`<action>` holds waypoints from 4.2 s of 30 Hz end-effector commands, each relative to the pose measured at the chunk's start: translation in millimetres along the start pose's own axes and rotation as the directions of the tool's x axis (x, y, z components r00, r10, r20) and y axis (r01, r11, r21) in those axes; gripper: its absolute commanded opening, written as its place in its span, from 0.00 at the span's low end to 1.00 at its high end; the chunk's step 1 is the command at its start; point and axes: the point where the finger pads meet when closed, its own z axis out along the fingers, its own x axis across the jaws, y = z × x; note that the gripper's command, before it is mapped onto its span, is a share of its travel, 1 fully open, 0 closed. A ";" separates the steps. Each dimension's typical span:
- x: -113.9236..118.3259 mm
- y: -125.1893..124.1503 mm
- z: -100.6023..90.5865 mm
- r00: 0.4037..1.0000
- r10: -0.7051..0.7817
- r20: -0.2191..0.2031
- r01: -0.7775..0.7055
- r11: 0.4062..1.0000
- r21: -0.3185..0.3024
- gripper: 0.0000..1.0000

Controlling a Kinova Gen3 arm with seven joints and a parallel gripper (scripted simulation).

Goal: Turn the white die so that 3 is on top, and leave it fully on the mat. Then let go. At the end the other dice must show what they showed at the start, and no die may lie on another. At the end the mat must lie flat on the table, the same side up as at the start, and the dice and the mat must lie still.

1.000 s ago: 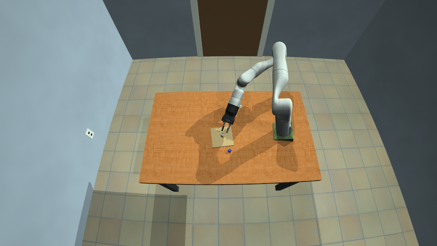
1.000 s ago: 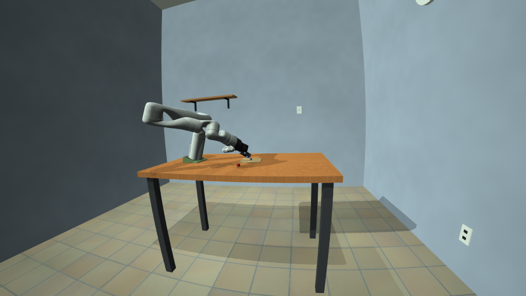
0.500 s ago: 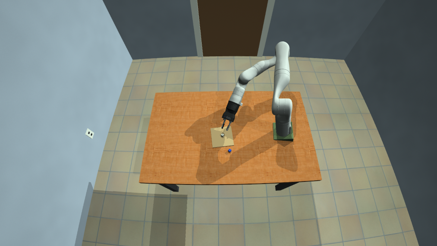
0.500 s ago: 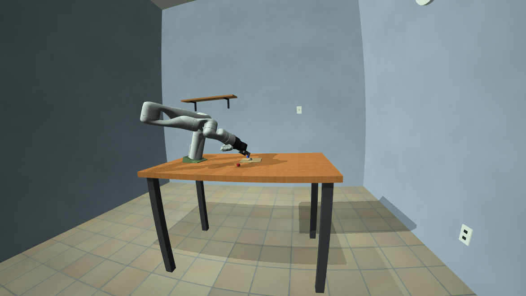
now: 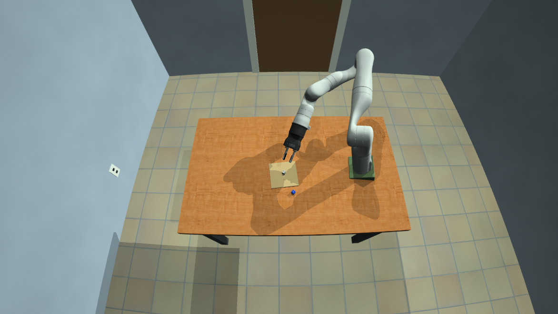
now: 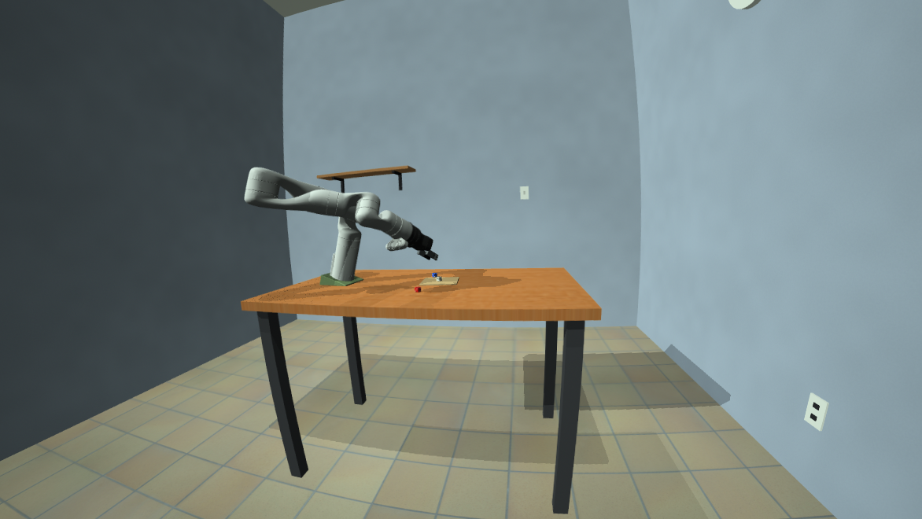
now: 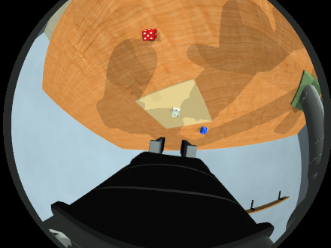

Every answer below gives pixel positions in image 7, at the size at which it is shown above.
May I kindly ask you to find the beige square mat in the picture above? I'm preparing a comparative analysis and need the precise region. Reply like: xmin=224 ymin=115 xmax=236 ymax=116
xmin=135 ymin=78 xmax=212 ymax=129

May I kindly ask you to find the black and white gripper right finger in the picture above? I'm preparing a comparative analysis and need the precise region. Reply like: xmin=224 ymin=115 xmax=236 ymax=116
xmin=181 ymin=140 xmax=197 ymax=158

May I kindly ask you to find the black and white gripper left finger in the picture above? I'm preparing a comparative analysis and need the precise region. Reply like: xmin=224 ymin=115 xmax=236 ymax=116
xmin=148 ymin=137 xmax=166 ymax=154

